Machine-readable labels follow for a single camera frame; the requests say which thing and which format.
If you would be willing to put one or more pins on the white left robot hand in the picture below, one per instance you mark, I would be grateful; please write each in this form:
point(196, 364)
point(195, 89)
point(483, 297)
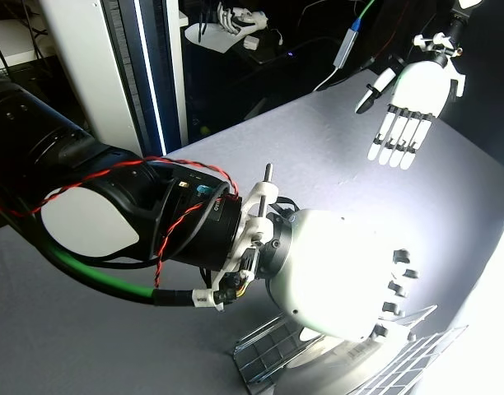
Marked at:
point(421, 86)

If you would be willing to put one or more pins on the white background desk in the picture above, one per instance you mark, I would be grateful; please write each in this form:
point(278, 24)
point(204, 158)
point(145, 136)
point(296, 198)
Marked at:
point(13, 45)

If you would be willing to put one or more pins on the white plate with grey print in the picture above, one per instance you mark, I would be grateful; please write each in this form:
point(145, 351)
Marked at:
point(351, 374)
point(309, 334)

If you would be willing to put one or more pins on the white robot column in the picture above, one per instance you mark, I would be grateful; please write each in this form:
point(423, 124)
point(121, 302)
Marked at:
point(91, 61)

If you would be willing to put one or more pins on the spare white robot hand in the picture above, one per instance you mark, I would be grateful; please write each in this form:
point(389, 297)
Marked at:
point(239, 18)

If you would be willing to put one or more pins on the white backdrop sheet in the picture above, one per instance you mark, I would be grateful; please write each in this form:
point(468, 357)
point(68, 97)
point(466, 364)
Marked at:
point(491, 329)

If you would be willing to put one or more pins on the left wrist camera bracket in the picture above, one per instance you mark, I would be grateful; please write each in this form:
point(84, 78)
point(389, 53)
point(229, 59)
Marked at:
point(458, 84)

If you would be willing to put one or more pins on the small white charger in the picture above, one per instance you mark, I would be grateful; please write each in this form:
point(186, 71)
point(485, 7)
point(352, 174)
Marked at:
point(251, 42)

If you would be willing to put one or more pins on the white paper sheet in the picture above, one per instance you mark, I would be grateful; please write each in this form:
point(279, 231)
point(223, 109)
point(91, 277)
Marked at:
point(213, 41)

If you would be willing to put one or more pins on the black device with blue light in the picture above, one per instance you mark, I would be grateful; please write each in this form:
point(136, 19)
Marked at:
point(272, 51)

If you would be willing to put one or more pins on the grey adapter with blue plug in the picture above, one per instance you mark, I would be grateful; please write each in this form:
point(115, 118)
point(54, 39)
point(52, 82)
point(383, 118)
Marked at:
point(346, 47)

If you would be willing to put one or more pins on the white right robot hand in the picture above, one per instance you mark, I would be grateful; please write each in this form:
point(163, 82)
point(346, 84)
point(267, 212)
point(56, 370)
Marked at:
point(338, 271)

